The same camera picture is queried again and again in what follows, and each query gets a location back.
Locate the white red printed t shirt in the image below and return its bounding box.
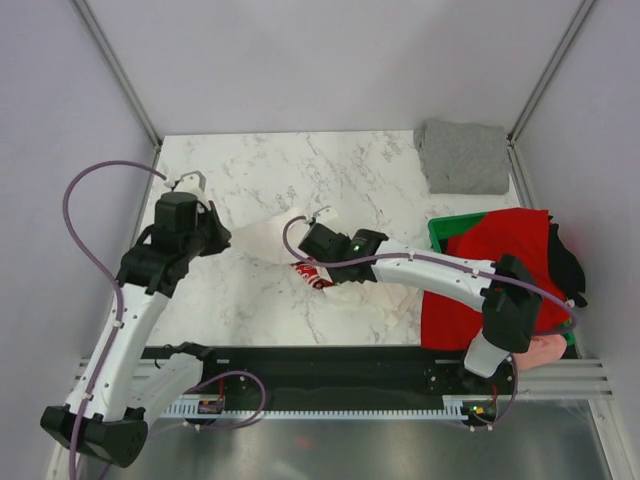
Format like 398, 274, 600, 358
230, 204, 421, 331

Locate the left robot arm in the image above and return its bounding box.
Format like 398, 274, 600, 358
40, 191, 231, 468

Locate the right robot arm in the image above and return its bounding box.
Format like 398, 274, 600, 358
296, 221, 543, 394

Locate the green plastic bin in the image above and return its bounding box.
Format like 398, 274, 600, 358
427, 210, 576, 351

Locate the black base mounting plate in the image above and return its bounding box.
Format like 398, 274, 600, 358
139, 344, 519, 416

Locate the folded grey t shirt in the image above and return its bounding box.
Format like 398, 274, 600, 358
413, 118, 509, 195

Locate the pink t shirt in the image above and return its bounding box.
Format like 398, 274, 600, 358
514, 334, 567, 371

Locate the black t shirt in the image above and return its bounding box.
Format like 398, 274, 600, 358
547, 216, 588, 308

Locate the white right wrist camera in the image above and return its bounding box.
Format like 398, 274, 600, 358
306, 206, 341, 228

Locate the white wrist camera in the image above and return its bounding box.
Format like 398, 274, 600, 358
164, 171, 208, 206
306, 206, 341, 228

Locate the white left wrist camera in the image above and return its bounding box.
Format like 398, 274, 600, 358
164, 171, 208, 206

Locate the aluminium frame post left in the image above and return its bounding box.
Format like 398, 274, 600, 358
69, 0, 163, 152

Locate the aluminium frame post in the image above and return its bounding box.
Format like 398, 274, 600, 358
507, 0, 599, 145
69, 0, 163, 152

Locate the white slotted cable duct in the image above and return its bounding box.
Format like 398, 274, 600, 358
160, 396, 468, 421

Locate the aluminium front rail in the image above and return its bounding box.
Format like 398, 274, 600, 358
74, 357, 614, 401

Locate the aluminium frame post right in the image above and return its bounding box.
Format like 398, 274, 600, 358
507, 0, 599, 145

